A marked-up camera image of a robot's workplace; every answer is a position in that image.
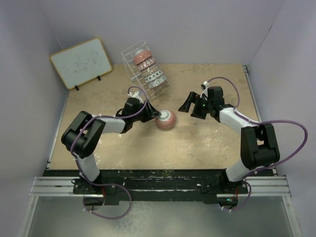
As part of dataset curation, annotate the brown lattice pattern bowl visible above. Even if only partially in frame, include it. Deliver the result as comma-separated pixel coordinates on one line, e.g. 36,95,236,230
140,64,160,77

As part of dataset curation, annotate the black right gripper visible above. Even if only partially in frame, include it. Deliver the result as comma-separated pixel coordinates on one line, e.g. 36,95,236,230
179,92,213,119

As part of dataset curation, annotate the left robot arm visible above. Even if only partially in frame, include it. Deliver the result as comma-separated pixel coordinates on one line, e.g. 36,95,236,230
61,97,161,194

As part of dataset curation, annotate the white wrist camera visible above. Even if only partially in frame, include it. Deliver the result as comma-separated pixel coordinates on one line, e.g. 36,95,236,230
128,90,143,102
201,81,209,96

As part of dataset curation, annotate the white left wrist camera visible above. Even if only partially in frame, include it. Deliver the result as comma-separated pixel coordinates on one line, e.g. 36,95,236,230
128,90,143,102

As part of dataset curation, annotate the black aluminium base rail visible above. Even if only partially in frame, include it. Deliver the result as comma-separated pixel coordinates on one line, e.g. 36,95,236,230
31,169,290,208

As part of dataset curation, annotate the blue triangle pattern bowl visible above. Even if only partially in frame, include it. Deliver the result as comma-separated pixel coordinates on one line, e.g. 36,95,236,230
137,56,156,71

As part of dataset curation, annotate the yellow framed whiteboard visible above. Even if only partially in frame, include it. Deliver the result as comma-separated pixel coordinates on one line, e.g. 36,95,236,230
50,38,112,90

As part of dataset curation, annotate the black floral pattern bowl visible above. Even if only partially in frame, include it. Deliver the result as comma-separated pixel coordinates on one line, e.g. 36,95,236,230
148,77,166,89

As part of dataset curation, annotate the grey medallion pattern bowl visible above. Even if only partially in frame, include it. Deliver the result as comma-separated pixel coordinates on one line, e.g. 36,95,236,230
133,49,152,65

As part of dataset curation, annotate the white wire dish rack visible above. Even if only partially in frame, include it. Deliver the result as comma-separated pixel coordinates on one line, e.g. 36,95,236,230
121,40,170,100

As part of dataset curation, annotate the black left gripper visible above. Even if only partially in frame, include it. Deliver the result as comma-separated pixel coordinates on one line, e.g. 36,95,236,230
131,100,160,123

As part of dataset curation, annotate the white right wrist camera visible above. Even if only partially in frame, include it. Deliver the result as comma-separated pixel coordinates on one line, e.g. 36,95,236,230
201,81,209,96

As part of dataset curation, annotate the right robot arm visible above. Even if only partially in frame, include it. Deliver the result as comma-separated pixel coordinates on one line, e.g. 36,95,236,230
178,86,280,193

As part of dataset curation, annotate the red diamond dot bowl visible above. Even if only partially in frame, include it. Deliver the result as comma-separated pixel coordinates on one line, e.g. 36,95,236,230
145,70,163,83

